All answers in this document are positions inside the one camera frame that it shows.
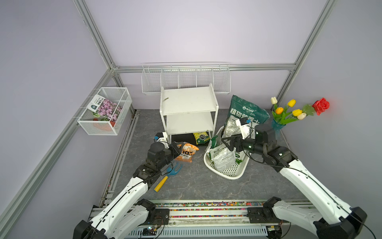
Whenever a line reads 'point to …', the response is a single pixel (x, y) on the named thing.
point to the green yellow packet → (201, 137)
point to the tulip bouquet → (282, 116)
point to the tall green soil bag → (239, 107)
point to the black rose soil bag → (222, 158)
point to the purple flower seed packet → (105, 107)
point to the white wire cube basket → (94, 123)
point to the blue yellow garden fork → (168, 174)
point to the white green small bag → (228, 132)
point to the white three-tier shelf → (189, 110)
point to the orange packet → (188, 150)
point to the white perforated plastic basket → (238, 172)
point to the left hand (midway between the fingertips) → (184, 144)
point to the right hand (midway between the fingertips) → (227, 137)
